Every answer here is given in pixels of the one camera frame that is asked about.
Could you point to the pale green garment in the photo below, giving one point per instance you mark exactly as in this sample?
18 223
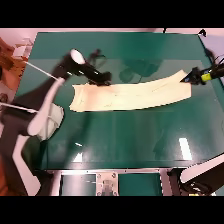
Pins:
53 121

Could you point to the silver frame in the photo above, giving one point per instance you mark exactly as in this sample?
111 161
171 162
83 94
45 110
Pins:
107 182

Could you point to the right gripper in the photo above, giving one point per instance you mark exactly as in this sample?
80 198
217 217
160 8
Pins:
194 76

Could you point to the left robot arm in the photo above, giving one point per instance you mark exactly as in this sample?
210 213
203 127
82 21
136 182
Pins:
45 106

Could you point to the cream garment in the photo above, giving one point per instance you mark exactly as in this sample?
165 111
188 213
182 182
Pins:
130 95

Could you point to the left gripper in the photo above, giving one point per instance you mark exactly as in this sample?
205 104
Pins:
101 77

